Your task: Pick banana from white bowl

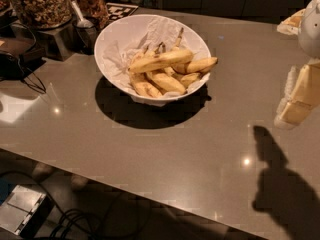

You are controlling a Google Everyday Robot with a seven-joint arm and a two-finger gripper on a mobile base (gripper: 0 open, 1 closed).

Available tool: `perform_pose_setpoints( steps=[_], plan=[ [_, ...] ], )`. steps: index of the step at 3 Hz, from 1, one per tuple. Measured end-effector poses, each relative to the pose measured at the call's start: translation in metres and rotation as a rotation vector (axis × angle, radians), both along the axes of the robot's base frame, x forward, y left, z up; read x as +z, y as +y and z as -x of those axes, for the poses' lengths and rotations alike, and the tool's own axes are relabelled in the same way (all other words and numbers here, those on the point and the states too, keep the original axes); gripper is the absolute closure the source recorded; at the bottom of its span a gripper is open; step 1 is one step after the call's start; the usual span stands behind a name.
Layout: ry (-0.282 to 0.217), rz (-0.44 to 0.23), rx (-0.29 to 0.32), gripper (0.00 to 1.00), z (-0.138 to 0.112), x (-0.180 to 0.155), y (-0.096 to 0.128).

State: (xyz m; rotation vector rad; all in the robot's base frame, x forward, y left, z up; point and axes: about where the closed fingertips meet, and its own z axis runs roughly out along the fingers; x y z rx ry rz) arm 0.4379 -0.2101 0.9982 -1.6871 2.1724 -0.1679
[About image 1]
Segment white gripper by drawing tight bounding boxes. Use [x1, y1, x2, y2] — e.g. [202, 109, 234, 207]
[274, 0, 320, 129]

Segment yellow banana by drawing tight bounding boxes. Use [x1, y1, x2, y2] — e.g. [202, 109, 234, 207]
[146, 71, 186, 95]
[129, 73, 162, 98]
[172, 57, 218, 74]
[129, 49, 193, 73]

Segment small right lower banana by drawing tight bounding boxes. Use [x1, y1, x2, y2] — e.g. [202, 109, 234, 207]
[173, 72, 201, 88]

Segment white bowl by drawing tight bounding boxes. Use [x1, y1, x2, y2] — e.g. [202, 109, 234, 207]
[93, 13, 212, 108]

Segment white paper liner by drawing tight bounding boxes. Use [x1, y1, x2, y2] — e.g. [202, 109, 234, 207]
[101, 16, 212, 107]

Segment black and white marker card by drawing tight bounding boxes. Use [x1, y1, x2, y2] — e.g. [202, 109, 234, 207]
[107, 2, 138, 21]

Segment white plastic scoop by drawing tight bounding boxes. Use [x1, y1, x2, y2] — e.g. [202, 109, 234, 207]
[69, 0, 93, 28]

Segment metal stand block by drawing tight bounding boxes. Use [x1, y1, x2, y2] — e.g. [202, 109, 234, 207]
[34, 22, 74, 61]

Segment glass jar of nuts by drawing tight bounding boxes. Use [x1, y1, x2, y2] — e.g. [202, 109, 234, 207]
[11, 0, 72, 30]

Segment grey box on floor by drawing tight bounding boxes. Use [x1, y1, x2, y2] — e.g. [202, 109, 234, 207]
[0, 185, 54, 238]

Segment black floor cables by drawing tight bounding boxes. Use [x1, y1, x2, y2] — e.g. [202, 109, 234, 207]
[0, 170, 101, 240]

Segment black device with cable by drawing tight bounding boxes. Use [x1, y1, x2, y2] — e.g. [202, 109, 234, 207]
[0, 22, 46, 94]

